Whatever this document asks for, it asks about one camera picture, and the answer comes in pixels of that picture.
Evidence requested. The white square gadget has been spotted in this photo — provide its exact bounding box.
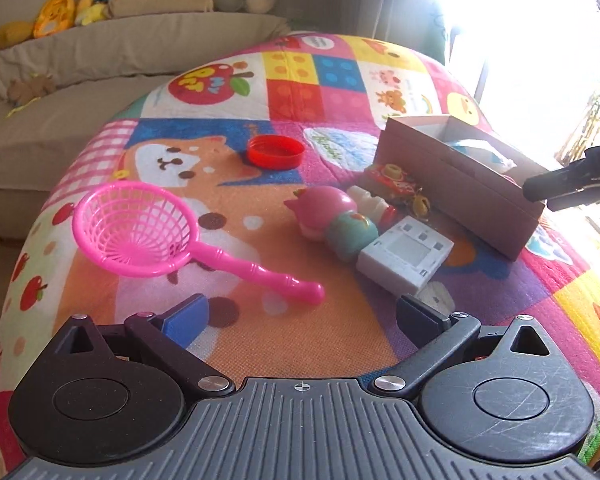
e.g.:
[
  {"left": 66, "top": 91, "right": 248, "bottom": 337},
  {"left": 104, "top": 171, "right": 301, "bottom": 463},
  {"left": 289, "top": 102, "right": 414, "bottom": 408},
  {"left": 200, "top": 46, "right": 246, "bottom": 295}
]
[{"left": 356, "top": 217, "right": 454, "bottom": 297}]

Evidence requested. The red yellow toy camera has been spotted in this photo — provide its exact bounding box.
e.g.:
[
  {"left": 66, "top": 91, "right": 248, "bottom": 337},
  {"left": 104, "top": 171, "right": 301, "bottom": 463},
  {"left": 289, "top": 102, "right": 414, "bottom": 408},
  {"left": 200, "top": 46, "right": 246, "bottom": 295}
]
[{"left": 358, "top": 164, "right": 422, "bottom": 205}]

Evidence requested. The pink-headed doll toy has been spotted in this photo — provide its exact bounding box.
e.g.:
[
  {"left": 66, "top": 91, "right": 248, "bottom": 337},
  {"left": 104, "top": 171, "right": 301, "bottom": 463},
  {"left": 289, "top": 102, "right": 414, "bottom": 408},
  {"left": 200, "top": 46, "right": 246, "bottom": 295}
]
[{"left": 283, "top": 185, "right": 379, "bottom": 262}]

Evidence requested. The pink cardboard box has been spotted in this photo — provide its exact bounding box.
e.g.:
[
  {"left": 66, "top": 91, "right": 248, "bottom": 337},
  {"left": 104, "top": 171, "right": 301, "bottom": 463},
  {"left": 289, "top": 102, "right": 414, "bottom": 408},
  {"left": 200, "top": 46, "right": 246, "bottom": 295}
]
[{"left": 374, "top": 115, "right": 545, "bottom": 260}]

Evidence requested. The blue white tissue pack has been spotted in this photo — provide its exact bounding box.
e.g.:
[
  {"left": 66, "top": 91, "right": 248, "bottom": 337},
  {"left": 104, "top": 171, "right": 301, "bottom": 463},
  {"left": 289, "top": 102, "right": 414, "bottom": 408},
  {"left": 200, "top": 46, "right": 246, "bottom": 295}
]
[{"left": 448, "top": 139, "right": 517, "bottom": 174}]

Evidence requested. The pink plastic strainer scoop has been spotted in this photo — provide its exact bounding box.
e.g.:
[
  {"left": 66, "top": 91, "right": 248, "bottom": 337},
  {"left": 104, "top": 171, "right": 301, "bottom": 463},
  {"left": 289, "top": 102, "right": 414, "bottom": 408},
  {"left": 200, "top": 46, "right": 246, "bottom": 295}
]
[{"left": 72, "top": 180, "right": 325, "bottom": 306}]

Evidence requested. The colourful cartoon play mat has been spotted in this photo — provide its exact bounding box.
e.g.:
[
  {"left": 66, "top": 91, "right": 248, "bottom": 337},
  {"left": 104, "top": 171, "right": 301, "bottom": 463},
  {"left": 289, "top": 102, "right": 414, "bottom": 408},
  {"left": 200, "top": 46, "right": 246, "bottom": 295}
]
[{"left": 0, "top": 32, "right": 600, "bottom": 478}]

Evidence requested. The red plastic lid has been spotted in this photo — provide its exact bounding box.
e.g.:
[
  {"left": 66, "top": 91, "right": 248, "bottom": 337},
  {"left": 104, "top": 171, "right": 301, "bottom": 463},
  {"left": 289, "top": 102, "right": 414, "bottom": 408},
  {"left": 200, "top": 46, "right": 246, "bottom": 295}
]
[{"left": 246, "top": 134, "right": 306, "bottom": 171}]

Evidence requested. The beige sofa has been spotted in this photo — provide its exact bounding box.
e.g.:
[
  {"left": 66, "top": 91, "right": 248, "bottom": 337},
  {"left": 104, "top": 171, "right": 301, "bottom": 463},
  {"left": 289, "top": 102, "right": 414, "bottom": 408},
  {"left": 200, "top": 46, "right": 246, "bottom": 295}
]
[{"left": 0, "top": 13, "right": 290, "bottom": 240}]

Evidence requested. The yellow plush toy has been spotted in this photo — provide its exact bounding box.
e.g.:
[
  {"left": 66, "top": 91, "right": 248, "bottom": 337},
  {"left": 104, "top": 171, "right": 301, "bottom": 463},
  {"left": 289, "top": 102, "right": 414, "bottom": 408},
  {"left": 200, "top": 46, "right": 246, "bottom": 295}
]
[{"left": 0, "top": 0, "right": 76, "bottom": 51}]

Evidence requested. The gold bell keychain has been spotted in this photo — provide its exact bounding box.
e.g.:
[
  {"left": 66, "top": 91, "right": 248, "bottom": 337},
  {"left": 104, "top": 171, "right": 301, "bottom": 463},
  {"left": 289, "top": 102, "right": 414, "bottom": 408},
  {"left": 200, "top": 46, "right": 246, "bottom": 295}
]
[{"left": 411, "top": 193, "right": 431, "bottom": 220}]

